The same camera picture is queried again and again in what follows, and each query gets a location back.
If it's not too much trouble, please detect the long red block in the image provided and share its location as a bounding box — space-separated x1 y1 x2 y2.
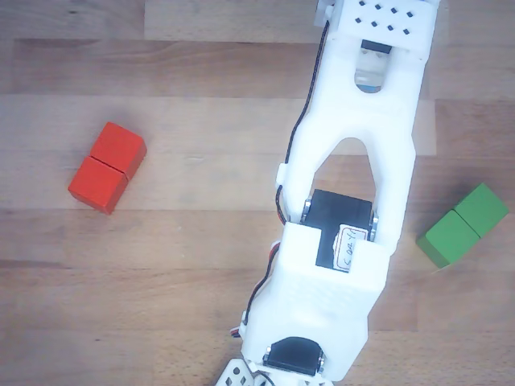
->
67 121 148 216

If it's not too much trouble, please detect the long green block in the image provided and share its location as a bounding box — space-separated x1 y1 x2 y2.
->
415 183 510 269

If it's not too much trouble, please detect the upper arm servo cable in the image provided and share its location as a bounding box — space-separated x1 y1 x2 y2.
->
229 240 282 339

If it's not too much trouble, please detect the forearm servo cable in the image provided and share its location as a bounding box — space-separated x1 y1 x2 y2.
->
275 18 332 224

